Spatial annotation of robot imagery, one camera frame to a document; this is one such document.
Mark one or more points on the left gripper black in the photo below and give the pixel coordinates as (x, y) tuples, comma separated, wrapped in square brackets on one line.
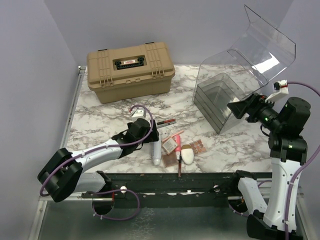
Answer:
[(153, 135)]

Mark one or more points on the rose gold clear compact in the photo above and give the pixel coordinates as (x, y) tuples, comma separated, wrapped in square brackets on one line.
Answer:
[(169, 160)]

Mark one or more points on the dark red lip pencil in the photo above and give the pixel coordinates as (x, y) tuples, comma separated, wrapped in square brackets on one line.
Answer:
[(180, 166)]

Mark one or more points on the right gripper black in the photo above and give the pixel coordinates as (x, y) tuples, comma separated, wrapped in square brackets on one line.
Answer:
[(257, 102)]

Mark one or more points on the pale pink makeup stick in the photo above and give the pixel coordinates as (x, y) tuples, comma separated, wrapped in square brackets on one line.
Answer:
[(172, 135)]

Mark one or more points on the orange eyeshadow palette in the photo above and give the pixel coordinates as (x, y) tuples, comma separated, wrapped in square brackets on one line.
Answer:
[(198, 147)]

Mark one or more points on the white spray bottle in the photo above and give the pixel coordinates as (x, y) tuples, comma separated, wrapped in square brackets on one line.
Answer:
[(157, 152)]

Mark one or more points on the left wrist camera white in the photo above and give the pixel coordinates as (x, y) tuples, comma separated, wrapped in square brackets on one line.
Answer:
[(139, 113)]

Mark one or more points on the clear acrylic makeup organizer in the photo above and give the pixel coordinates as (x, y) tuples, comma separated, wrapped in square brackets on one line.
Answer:
[(256, 58)]

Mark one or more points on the tan plastic toolbox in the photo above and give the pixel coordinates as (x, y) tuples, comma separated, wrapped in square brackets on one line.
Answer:
[(130, 72)]

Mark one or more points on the red lip gloss tube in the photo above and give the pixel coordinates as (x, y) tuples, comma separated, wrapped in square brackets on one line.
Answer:
[(166, 121)]

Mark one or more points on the labelled compact box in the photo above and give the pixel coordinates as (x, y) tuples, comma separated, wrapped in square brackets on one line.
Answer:
[(169, 145)]

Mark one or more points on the aluminium frame rail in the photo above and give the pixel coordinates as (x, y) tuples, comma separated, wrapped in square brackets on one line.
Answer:
[(70, 112)]

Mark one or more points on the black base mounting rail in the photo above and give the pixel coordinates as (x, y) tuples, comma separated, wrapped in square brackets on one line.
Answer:
[(170, 190)]

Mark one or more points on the houndstooth patterned eyeliner pen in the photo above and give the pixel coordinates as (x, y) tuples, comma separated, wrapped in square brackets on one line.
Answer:
[(165, 124)]

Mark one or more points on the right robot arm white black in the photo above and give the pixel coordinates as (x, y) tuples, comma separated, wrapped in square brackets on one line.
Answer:
[(275, 219)]

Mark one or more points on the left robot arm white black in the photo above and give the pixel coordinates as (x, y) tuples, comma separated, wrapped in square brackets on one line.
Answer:
[(119, 146)]

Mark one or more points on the pink tube with white cap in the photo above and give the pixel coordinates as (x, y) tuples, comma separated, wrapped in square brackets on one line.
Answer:
[(178, 148)]

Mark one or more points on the white egg-shaped sponge case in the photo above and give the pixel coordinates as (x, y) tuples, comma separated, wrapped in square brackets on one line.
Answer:
[(187, 154)]

